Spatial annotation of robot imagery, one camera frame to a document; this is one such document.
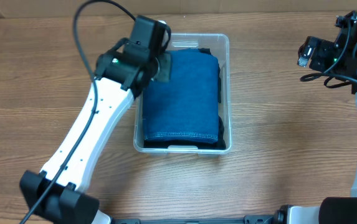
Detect blue terry towel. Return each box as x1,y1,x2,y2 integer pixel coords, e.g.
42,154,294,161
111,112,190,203
142,49,219,144

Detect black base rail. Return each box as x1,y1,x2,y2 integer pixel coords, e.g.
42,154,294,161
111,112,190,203
112,215,274,224

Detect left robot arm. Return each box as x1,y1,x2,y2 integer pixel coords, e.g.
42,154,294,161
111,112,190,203
19,16,172,224

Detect clear plastic container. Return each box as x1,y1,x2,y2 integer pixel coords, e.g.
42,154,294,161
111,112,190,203
133,33,232,157

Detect black cloth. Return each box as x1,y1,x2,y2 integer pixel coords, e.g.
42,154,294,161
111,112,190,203
144,141,171,149
198,48,226,150

